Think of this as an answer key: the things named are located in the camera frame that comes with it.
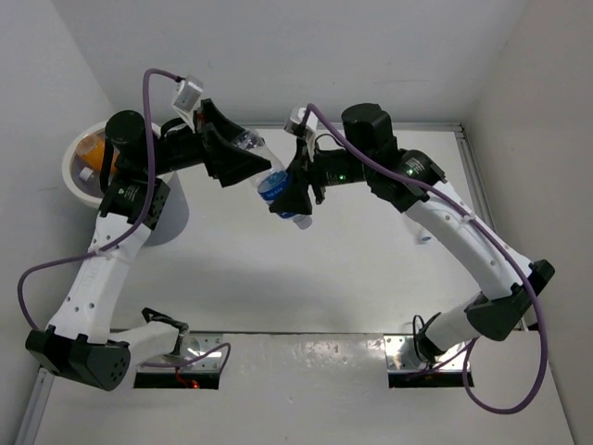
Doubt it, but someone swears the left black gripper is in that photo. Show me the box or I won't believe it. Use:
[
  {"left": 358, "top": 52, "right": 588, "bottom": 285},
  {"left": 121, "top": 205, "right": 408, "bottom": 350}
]
[{"left": 142, "top": 99, "right": 269, "bottom": 186}]

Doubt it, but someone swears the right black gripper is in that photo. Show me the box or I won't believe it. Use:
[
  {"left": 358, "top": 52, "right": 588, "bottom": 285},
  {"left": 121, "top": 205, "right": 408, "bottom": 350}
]
[{"left": 270, "top": 134, "right": 372, "bottom": 213}]

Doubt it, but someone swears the blue label water bottle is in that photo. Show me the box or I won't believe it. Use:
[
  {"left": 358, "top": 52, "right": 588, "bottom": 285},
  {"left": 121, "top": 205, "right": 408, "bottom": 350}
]
[{"left": 232, "top": 130, "right": 290, "bottom": 206}]

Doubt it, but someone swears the orange juice bottle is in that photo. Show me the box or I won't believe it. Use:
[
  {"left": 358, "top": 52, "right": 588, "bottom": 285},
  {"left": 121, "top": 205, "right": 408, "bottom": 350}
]
[{"left": 75, "top": 133, "right": 106, "bottom": 172}]

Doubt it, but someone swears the clear bottle blue white cap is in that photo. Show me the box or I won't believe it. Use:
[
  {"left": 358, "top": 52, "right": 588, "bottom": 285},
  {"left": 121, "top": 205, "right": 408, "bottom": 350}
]
[{"left": 79, "top": 167, "right": 97, "bottom": 183}]

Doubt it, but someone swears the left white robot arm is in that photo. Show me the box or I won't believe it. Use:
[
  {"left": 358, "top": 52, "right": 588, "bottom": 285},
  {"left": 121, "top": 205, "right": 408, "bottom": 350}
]
[{"left": 25, "top": 99, "right": 271, "bottom": 391}]

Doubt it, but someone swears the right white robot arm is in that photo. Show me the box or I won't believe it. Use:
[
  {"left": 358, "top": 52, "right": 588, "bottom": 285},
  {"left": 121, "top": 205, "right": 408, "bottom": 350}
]
[{"left": 271, "top": 103, "right": 555, "bottom": 362}]

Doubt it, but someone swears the white round plastic bin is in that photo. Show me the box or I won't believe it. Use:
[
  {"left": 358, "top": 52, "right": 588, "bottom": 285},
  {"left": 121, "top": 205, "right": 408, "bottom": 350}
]
[{"left": 61, "top": 121, "right": 190, "bottom": 247}]

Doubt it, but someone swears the clear crushed bottle white cap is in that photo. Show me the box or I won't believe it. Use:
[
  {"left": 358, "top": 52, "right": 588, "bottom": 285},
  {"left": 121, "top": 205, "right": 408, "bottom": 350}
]
[{"left": 415, "top": 225, "right": 433, "bottom": 245}]

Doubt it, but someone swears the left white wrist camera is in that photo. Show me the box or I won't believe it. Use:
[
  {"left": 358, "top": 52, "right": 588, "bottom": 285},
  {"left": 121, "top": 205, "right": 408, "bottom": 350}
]
[{"left": 171, "top": 75, "right": 204, "bottom": 129}]

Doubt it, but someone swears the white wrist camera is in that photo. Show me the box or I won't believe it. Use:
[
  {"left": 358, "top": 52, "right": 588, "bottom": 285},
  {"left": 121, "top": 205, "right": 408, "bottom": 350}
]
[
  {"left": 171, "top": 75, "right": 204, "bottom": 129},
  {"left": 284, "top": 107, "right": 318, "bottom": 144}
]

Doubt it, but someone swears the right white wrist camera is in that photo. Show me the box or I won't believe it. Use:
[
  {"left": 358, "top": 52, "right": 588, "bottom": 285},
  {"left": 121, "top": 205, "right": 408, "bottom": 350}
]
[{"left": 284, "top": 107, "right": 318, "bottom": 144}]

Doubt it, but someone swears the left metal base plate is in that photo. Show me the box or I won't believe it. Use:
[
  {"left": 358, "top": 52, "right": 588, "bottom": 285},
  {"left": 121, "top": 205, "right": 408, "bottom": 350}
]
[{"left": 138, "top": 332, "right": 231, "bottom": 374}]

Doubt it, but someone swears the metal base plate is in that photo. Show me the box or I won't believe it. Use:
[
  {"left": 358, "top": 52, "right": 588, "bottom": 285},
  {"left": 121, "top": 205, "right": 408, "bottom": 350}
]
[
  {"left": 384, "top": 334, "right": 467, "bottom": 375},
  {"left": 138, "top": 332, "right": 231, "bottom": 374}
]

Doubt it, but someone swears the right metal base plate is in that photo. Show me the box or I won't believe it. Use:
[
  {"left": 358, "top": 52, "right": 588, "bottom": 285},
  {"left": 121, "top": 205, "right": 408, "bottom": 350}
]
[{"left": 384, "top": 334, "right": 467, "bottom": 375}]

